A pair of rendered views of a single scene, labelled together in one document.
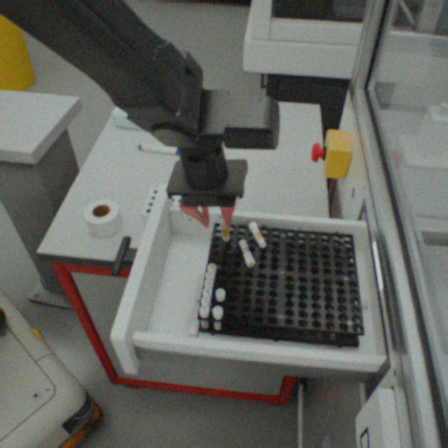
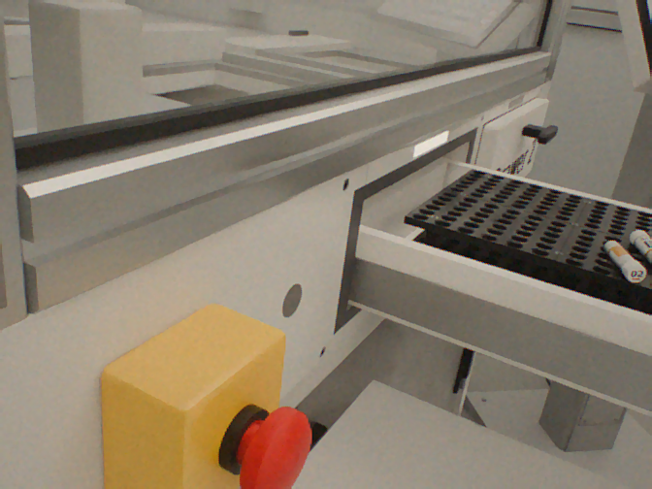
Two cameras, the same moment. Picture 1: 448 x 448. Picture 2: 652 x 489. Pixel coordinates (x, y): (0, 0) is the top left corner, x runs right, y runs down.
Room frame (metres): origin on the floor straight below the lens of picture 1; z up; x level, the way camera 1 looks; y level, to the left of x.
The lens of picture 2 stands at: (0.87, -0.11, 1.06)
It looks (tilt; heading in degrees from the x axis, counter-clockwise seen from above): 24 degrees down; 199
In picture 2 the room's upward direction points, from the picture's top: 7 degrees clockwise
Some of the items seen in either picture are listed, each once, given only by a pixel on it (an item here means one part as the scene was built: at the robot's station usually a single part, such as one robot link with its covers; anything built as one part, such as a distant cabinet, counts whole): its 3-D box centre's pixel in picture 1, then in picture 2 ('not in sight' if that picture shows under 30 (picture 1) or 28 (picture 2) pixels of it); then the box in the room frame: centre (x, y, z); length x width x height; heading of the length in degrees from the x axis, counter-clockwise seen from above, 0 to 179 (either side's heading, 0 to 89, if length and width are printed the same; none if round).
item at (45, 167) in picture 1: (51, 212); not in sight; (1.01, 0.60, 0.38); 0.30 x 0.30 x 0.76; 78
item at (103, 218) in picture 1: (103, 217); not in sight; (0.59, 0.25, 0.78); 0.07 x 0.07 x 0.04
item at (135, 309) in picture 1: (149, 271); not in sight; (0.39, 0.11, 0.87); 0.29 x 0.02 x 0.11; 173
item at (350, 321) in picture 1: (279, 285); (564, 260); (0.37, -0.08, 0.87); 0.22 x 0.18 x 0.06; 83
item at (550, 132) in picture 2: not in sight; (537, 132); (0.04, -0.14, 0.91); 0.07 x 0.04 x 0.01; 173
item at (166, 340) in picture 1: (285, 287); (551, 262); (0.37, -0.09, 0.86); 0.40 x 0.26 x 0.06; 83
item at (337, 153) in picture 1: (335, 154); (203, 417); (0.68, -0.23, 0.88); 0.07 x 0.05 x 0.07; 173
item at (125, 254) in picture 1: (129, 256); not in sight; (0.39, 0.14, 0.91); 0.07 x 0.04 x 0.01; 173
